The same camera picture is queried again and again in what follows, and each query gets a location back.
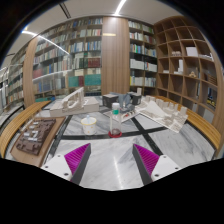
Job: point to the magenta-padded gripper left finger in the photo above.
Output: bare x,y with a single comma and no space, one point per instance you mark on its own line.
55,166

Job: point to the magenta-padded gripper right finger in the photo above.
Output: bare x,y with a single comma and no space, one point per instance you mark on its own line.
166,166

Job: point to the clear bottle with green label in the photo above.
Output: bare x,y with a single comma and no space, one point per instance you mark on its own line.
115,121

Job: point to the brown model on wooden board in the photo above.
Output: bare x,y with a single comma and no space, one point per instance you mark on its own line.
35,136

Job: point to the white cup with lid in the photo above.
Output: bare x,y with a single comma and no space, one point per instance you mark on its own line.
89,126

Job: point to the slatted wooden bench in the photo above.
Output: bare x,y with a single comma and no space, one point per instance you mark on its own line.
205,128
16,123

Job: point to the white city block model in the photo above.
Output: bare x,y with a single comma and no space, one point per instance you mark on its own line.
163,111

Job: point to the flat round red coaster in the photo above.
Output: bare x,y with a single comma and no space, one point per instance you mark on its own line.
115,135

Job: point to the long white building model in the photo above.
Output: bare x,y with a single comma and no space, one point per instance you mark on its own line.
71,103

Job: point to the dark grey building model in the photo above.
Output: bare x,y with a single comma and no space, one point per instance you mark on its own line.
128,100

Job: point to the glass-fronted bookshelf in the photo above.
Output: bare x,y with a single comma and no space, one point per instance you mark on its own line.
15,83

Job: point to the wooden cubby shelf unit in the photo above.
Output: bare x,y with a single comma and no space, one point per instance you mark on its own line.
186,66

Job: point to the wide bookshelf full of books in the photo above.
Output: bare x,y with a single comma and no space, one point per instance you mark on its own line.
70,60

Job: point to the narrow bookshelf full of books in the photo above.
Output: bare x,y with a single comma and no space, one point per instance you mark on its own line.
142,60

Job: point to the straight ceiling strip light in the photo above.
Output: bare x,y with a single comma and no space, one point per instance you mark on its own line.
120,6

